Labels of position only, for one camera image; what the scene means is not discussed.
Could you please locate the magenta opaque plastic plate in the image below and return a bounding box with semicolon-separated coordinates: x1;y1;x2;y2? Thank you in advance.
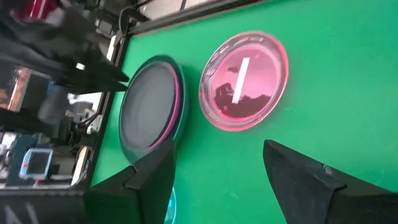
148;61;182;150

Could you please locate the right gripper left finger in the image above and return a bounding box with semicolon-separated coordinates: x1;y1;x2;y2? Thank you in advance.
83;139;177;224

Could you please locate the wooden table side board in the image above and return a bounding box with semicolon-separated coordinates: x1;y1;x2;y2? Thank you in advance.
7;67;31;113

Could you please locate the dark grey plastic plate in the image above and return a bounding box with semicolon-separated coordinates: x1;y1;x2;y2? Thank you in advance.
120;61;178;149

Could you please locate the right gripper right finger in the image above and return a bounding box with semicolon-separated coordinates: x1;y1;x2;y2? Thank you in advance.
262;139;398;224

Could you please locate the dark green plastic plate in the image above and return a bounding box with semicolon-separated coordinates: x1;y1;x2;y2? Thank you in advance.
118;54;190;164

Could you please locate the blue-framed small screen device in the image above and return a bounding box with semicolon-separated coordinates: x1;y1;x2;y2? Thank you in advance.
19;147;54;182

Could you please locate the orange-red vacuum cleaner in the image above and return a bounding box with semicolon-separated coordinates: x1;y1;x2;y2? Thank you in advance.
14;0;60;21

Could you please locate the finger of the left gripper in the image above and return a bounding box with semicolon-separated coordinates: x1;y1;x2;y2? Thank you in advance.
72;81;128;95
98;60;130;83

